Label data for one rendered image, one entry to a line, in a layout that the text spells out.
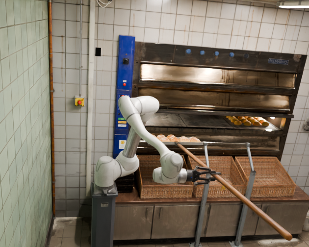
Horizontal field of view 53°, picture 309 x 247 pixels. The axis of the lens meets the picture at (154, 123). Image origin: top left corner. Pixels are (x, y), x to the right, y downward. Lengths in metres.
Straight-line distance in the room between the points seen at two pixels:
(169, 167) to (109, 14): 1.86
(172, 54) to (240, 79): 0.83
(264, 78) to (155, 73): 1.24
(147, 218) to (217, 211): 0.75
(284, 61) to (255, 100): 0.52
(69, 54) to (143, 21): 0.81
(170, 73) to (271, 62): 1.14
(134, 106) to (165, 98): 1.27
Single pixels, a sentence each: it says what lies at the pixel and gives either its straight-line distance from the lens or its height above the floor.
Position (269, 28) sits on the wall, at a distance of 3.66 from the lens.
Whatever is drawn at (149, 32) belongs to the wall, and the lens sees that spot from 3.25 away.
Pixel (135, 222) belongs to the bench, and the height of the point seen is 0.32.
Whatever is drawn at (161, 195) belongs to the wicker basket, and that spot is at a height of 0.62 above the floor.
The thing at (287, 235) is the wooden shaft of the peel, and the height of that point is 1.59.
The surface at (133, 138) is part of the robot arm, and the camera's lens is 2.41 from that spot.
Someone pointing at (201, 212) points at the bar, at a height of 0.47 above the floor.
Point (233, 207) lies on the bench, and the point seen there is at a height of 0.49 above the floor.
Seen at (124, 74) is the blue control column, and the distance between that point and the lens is 3.25.
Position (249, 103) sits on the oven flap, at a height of 1.52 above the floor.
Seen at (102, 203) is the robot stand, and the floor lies 0.92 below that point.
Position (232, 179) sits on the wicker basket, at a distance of 3.87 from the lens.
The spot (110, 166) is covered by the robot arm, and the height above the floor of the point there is 1.23.
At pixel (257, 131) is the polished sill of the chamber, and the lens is 3.91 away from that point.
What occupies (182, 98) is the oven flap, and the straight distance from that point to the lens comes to 3.44.
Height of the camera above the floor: 2.39
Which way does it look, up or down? 20 degrees down
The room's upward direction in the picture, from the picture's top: 6 degrees clockwise
